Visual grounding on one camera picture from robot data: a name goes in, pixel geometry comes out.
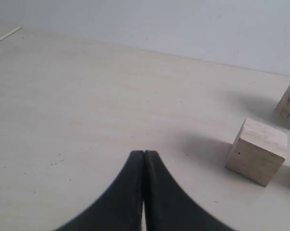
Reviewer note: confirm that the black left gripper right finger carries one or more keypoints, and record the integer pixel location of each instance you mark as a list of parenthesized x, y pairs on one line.
[(167, 206)]

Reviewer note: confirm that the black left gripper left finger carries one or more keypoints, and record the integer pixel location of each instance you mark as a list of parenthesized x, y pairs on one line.
[(119, 208)]

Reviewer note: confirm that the second largest wooden cube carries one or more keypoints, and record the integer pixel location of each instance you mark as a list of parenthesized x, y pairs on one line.
[(258, 151)]

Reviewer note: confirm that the white strip on table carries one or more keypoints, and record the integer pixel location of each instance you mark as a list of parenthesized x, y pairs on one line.
[(10, 33)]

